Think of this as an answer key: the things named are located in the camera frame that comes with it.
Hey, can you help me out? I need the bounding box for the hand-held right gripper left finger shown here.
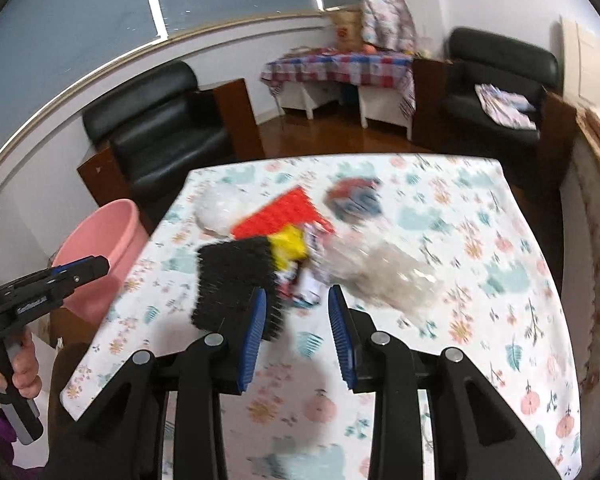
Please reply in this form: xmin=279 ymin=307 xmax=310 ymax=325
xmin=42 ymin=287 xmax=270 ymax=480

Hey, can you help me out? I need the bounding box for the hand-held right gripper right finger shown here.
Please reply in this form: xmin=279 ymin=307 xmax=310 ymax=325
xmin=327 ymin=285 xmax=563 ymax=480

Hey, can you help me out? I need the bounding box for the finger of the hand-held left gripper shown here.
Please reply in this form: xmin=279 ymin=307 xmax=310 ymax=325
xmin=17 ymin=256 xmax=111 ymax=323
xmin=0 ymin=258 xmax=99 ymax=297

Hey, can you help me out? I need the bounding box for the pink plastic basin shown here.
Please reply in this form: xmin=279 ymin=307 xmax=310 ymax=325
xmin=50 ymin=199 xmax=153 ymax=328

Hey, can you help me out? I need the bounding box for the colourful snack wrapper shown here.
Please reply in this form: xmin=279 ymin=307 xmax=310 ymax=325
xmin=277 ymin=222 xmax=336 ymax=308

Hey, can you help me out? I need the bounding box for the black sponge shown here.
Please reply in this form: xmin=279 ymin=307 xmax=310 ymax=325
xmin=190 ymin=237 xmax=286 ymax=343

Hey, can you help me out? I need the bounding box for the clear plastic bag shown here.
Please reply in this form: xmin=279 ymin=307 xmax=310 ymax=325
xmin=320 ymin=232 xmax=443 ymax=321

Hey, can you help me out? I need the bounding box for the yellow wrapper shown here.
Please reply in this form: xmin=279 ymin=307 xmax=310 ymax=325
xmin=272 ymin=225 xmax=308 ymax=271

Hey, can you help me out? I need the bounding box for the red plastic piece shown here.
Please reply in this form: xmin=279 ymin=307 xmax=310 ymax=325
xmin=230 ymin=186 xmax=333 ymax=241

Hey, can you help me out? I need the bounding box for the white ball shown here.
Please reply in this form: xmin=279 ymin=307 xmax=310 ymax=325
xmin=195 ymin=187 xmax=248 ymax=236

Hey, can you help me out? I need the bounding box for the round red blue wrapper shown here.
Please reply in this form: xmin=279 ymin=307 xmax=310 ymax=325
xmin=325 ymin=176 xmax=383 ymax=223

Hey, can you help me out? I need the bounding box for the person's left hand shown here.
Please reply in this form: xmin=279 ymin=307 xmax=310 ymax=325
xmin=0 ymin=332 xmax=43 ymax=402

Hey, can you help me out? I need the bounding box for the floral tablecloth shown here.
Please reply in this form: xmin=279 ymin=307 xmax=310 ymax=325
xmin=60 ymin=154 xmax=583 ymax=480

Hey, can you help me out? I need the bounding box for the black leather armchair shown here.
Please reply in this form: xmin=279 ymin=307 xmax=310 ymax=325
xmin=77 ymin=60 xmax=266 ymax=221
xmin=412 ymin=27 xmax=578 ymax=191

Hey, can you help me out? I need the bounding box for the checkered tablecloth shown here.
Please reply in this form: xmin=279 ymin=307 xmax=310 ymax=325
xmin=260 ymin=47 xmax=416 ymax=116

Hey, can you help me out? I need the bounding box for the patterned cloth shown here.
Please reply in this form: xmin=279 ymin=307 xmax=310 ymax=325
xmin=475 ymin=82 xmax=540 ymax=131

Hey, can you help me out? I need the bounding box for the brown paper bag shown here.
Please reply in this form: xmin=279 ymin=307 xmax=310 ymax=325
xmin=327 ymin=6 xmax=366 ymax=51

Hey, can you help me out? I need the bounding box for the patterned padded jacket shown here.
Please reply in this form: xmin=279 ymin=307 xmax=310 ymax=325
xmin=360 ymin=0 xmax=416 ymax=53

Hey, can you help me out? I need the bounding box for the cream board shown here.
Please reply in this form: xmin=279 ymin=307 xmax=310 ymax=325
xmin=560 ymin=15 xmax=600 ymax=111

